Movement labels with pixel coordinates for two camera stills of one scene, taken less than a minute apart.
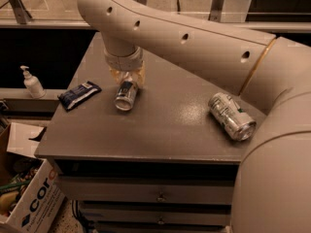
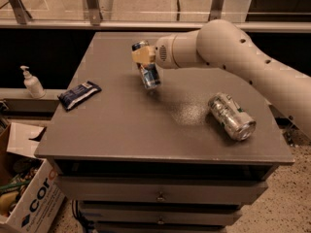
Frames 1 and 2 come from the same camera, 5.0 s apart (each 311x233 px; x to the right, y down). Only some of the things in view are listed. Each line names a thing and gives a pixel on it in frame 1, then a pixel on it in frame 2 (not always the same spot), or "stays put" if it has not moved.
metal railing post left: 20,13 stays put
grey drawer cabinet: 164,166 stays put
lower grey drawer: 156,215 stays put
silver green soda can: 231,116 stays put
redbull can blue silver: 125,95 -> 148,72
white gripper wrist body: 123,63 -> 162,52
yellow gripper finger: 116,75 -> 144,54
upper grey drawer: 149,189 stays put
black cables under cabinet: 86,222 stays put
